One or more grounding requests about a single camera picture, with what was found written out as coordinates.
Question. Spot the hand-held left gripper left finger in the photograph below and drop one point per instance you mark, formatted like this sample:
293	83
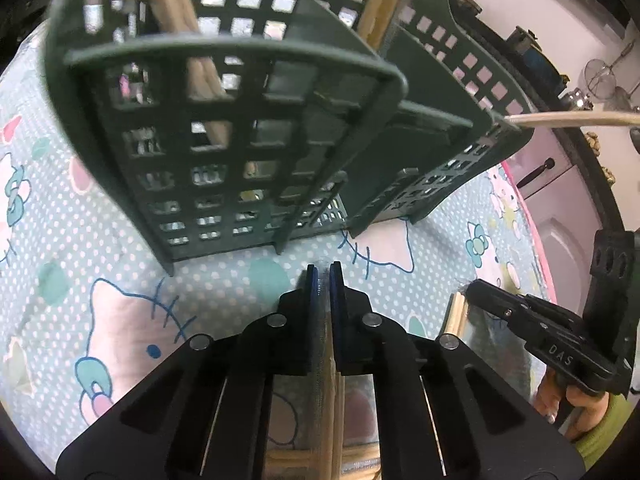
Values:
312	310

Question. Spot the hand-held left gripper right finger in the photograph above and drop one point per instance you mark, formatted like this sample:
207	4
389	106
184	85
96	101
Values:
336	310

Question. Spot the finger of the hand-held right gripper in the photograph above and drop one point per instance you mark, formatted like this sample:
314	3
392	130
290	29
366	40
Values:
520	305
565	355

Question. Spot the bamboo chopstick pair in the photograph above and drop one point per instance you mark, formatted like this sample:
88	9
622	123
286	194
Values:
331	410
452	315

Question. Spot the green plastic utensil holder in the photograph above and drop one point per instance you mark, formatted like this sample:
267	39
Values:
300	125

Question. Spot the set of bamboo chopsticks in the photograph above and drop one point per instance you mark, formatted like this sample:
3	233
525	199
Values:
170	10

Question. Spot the person's right forearm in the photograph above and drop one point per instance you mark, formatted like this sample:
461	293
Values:
607	435

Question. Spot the person's right hand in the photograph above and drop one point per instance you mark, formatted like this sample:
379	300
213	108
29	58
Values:
585	410

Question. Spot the pink blanket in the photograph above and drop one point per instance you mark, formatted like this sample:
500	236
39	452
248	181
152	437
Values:
530	220

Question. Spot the white kitchen cabinets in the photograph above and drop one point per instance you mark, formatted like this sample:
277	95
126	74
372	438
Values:
560	185

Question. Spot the black kitchen countertop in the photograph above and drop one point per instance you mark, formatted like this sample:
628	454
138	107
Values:
565	125

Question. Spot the steel kettle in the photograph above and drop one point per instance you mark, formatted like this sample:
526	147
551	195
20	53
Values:
580	100

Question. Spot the dark blue pot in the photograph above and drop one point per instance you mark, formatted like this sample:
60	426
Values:
537	62

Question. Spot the cat printed blue tablecloth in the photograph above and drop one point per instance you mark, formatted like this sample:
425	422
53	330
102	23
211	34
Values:
75	240

